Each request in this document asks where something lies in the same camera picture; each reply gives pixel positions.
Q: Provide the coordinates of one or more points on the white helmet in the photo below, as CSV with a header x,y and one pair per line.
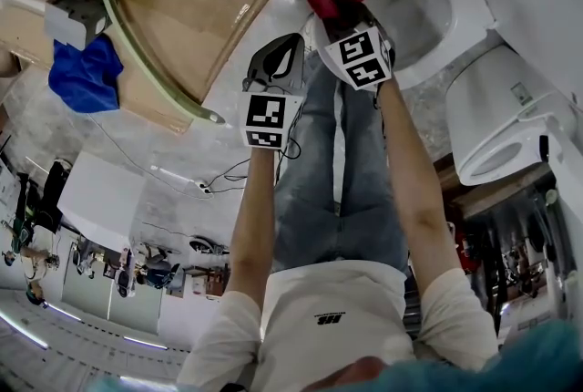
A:
x,y
205,244

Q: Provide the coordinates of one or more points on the large brown cardboard box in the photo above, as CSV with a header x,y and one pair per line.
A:
x,y
182,7

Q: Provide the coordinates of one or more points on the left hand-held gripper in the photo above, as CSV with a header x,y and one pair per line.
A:
x,y
266,116

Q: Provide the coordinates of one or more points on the blue cloth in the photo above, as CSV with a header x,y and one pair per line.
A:
x,y
86,80

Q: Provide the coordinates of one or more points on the small grey device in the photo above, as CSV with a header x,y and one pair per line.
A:
x,y
77,21

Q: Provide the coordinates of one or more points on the dark wooden platform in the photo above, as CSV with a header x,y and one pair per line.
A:
x,y
483,199

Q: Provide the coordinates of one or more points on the person's blue jeans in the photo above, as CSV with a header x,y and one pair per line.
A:
x,y
309,180

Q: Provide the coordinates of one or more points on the person's left forearm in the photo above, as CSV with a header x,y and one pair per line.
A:
x,y
255,221

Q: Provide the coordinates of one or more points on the red fire extinguisher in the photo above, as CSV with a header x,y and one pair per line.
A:
x,y
465,249

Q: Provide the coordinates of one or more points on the white power strip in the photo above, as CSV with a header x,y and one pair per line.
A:
x,y
205,189

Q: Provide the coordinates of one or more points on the white toilet brush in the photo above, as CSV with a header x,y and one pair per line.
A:
x,y
23,0

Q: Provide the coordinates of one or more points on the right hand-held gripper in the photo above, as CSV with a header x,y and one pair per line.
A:
x,y
360,55

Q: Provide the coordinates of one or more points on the ceiling light strip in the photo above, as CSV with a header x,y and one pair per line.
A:
x,y
27,333
66,312
146,343

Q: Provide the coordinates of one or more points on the white smart toilet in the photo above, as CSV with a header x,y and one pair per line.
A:
x,y
492,107

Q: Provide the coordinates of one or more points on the person's white shirt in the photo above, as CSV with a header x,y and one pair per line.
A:
x,y
332,303

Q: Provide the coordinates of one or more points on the person's right forearm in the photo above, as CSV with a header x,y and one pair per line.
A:
x,y
410,180

